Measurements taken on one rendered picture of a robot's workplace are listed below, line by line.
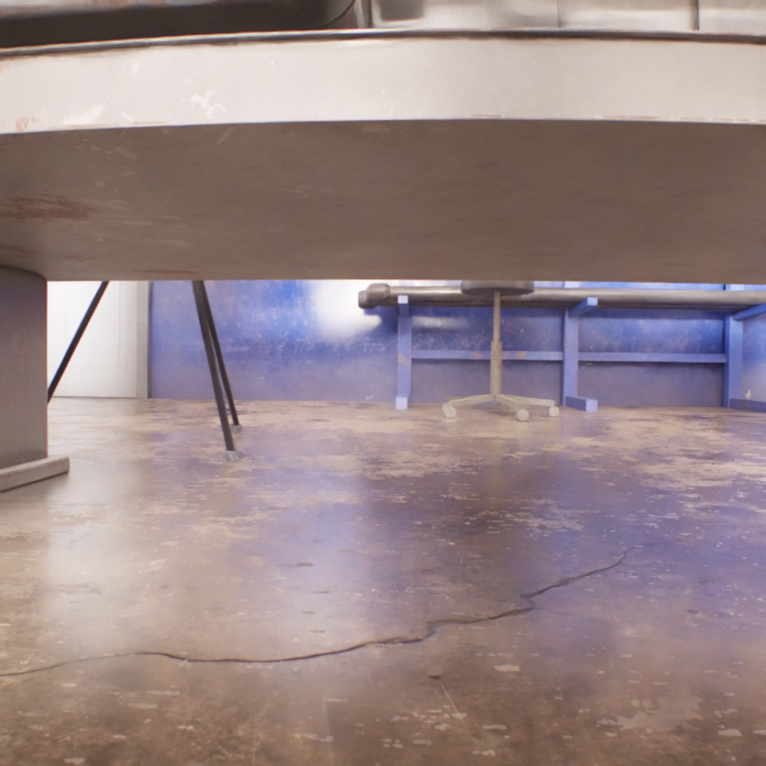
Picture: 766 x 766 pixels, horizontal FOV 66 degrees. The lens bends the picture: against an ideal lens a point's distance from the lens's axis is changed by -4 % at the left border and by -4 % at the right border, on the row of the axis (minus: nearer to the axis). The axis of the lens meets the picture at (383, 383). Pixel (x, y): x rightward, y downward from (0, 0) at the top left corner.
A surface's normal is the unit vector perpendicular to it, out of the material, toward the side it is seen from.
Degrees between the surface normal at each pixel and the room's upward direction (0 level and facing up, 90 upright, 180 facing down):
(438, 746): 0
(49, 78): 90
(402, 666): 0
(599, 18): 90
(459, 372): 90
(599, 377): 90
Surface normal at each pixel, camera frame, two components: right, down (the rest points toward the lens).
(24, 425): 1.00, 0.01
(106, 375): -0.06, 0.03
